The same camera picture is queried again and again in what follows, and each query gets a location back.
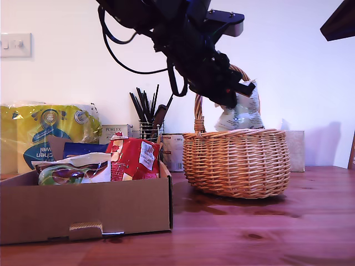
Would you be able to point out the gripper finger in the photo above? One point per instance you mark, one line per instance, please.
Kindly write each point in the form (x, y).
(227, 101)
(341, 25)
(244, 88)

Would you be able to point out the white printed egg bag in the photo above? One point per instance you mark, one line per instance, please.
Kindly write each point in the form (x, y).
(244, 116)

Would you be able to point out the red mini bunnies bag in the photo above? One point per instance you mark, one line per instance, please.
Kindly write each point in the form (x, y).
(130, 160)

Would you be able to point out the blue Terry's mini eggs bag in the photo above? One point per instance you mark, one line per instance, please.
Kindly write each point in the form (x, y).
(83, 149)

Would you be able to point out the brown cardboard box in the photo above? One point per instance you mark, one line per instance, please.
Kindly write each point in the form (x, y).
(83, 207)

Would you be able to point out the green and brown egg bag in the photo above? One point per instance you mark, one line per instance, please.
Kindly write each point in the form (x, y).
(63, 176)

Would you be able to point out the beige tissue box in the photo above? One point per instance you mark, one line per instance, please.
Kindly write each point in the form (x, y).
(296, 149)

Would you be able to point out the black chopstick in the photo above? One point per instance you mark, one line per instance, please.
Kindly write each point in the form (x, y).
(168, 104)
(146, 104)
(152, 105)
(142, 102)
(156, 101)
(136, 106)

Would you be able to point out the dark brown utensil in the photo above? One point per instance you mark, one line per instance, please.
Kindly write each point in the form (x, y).
(161, 113)

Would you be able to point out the white labelled tin can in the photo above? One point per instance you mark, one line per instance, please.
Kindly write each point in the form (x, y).
(173, 152)

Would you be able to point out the cream Porlex tin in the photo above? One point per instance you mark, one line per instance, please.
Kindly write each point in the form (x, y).
(115, 130)

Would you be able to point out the white paper slip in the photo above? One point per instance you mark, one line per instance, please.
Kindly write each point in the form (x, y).
(113, 234)

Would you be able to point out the yellow kitchen towel pack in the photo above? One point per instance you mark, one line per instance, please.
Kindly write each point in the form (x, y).
(50, 122)

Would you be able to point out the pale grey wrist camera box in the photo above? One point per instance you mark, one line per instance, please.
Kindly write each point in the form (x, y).
(234, 29)

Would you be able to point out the brown wooden chair frame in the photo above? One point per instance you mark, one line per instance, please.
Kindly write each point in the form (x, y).
(352, 155)

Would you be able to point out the white wall light switch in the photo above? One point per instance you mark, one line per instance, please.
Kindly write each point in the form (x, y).
(16, 45)

